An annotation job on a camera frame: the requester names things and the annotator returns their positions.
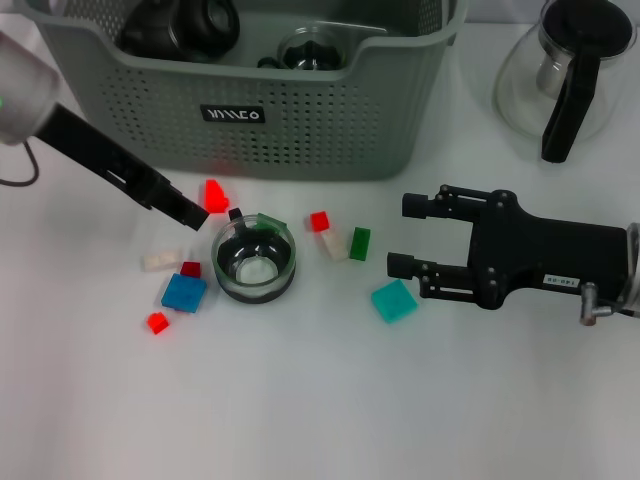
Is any glass pitcher black handle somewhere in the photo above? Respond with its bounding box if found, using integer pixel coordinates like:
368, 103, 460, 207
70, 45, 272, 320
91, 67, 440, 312
493, 0, 636, 165

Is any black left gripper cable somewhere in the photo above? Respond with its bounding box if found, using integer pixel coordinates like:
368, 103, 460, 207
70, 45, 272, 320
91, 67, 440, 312
0, 139, 41, 189

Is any blue toy brick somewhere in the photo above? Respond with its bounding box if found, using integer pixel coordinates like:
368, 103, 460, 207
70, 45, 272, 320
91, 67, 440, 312
160, 273, 208, 315

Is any white toy brick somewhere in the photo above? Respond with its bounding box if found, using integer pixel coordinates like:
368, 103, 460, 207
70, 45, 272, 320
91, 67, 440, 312
141, 248, 184, 273
321, 229, 350, 262

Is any glass teacup black sleeve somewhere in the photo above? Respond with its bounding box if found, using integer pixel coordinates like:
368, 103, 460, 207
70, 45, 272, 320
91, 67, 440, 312
257, 27, 347, 71
169, 0, 241, 64
210, 207, 299, 305

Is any red sloped toy brick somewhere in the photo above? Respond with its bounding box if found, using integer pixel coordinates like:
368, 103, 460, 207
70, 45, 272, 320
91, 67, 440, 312
203, 178, 232, 215

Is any green toy brick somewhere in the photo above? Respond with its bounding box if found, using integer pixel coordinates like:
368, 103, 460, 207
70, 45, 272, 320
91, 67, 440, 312
253, 212, 289, 236
348, 226, 373, 261

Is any teal flat toy brick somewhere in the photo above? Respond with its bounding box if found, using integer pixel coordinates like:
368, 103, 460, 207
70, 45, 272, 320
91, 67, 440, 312
370, 278, 419, 325

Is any grey perforated storage bin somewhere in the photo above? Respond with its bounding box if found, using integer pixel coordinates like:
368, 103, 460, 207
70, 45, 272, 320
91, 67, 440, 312
24, 0, 469, 182

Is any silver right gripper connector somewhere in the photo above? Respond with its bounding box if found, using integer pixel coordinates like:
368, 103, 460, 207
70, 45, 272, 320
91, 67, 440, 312
578, 282, 629, 327

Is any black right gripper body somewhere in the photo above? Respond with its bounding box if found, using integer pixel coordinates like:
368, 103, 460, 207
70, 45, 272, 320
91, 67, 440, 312
466, 188, 635, 312

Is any dark clay teapot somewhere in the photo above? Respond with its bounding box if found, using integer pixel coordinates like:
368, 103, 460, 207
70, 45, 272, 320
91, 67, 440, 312
118, 0, 191, 62

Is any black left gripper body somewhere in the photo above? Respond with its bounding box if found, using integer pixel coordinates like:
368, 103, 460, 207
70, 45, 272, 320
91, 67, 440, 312
35, 103, 151, 197

